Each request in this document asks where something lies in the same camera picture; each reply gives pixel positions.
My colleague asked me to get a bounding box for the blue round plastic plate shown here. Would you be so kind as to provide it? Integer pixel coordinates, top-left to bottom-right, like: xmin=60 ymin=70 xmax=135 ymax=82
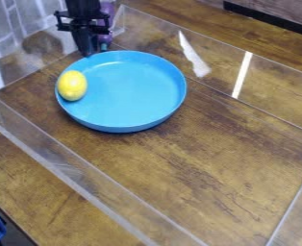
xmin=56 ymin=50 xmax=187 ymax=133

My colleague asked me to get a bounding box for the dark baseboard strip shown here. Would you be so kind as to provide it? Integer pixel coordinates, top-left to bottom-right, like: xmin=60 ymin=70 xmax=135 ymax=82
xmin=223 ymin=0 xmax=302 ymax=35

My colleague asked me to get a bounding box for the clear acrylic enclosure wall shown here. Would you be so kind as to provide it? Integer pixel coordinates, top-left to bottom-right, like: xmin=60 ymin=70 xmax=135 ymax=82
xmin=0 ymin=0 xmax=302 ymax=246

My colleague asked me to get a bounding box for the purple eggplant toy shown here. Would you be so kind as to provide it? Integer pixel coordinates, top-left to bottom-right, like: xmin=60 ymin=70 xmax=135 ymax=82
xmin=99 ymin=0 xmax=116 ymax=52

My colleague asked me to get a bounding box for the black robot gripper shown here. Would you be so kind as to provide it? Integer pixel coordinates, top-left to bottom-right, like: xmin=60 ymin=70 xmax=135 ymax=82
xmin=54 ymin=0 xmax=111 ymax=57

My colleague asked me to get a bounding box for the yellow lemon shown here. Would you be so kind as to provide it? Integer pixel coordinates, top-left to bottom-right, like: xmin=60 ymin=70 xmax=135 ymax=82
xmin=56 ymin=70 xmax=87 ymax=101

